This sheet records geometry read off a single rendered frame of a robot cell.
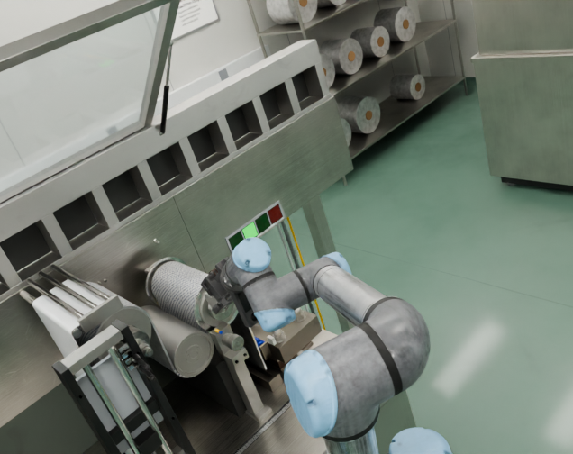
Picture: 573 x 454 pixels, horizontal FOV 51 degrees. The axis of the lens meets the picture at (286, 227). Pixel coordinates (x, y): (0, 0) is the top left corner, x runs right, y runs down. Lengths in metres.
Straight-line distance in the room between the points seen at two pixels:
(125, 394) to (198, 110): 0.88
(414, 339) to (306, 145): 1.35
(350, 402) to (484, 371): 2.15
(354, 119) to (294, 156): 3.04
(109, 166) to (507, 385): 1.98
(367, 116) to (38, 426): 3.97
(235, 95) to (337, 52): 3.07
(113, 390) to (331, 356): 0.65
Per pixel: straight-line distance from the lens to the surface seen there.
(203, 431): 1.81
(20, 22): 4.13
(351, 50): 5.07
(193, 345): 1.60
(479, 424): 2.79
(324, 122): 2.22
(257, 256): 1.24
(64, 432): 1.92
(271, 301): 1.24
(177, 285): 1.66
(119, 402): 1.42
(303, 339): 1.80
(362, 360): 0.88
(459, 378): 2.98
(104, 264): 1.78
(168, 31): 1.51
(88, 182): 1.73
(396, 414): 1.86
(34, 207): 1.68
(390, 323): 0.91
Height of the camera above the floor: 2.10
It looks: 27 degrees down
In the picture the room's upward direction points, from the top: 19 degrees counter-clockwise
